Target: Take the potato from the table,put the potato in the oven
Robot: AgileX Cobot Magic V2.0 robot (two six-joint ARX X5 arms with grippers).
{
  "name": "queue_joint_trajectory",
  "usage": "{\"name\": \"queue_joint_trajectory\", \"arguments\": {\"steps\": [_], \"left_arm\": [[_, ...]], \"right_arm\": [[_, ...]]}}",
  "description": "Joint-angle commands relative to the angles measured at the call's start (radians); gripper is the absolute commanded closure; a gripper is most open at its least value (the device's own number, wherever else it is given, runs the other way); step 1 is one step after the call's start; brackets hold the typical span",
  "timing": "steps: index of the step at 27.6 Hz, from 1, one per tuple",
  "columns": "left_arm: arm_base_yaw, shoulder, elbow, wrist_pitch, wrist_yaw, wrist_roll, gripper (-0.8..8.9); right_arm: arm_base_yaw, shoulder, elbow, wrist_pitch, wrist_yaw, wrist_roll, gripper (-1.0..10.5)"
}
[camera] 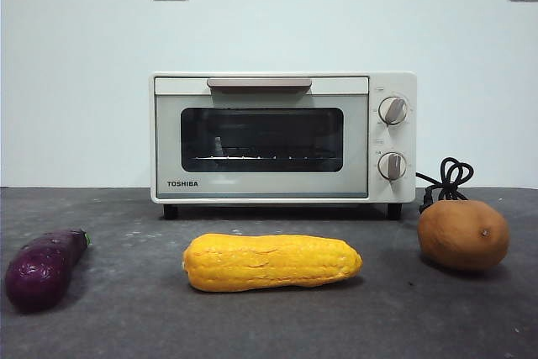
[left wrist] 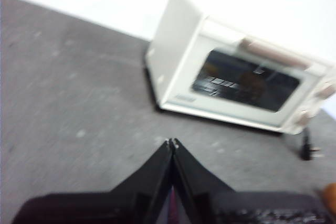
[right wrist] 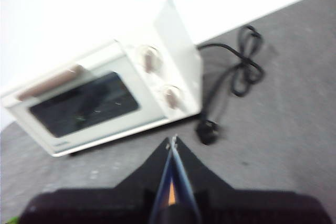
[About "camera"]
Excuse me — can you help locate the glass oven door tan handle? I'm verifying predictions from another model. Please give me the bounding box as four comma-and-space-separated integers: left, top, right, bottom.
154, 76, 371, 199

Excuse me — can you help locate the brown potato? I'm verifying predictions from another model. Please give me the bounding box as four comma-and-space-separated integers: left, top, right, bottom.
417, 200, 510, 272

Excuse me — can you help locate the oven timer knob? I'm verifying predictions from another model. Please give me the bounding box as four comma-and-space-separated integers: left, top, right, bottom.
377, 151, 408, 182

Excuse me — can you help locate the oven temperature knob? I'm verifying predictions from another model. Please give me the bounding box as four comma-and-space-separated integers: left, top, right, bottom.
377, 96, 409, 126

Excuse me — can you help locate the white Toshiba toaster oven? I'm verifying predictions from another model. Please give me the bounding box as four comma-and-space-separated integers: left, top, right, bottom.
149, 71, 418, 221

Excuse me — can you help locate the yellow corn cob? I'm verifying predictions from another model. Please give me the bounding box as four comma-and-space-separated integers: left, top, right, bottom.
181, 233, 363, 293

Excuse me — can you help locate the purple eggplant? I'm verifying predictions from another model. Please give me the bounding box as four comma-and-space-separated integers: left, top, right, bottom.
4, 227, 92, 314

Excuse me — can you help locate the metal wire oven rack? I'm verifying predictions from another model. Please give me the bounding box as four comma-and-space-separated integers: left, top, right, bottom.
195, 146, 340, 162

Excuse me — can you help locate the black power cable with plug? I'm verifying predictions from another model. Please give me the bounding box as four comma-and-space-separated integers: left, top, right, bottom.
414, 156, 476, 214

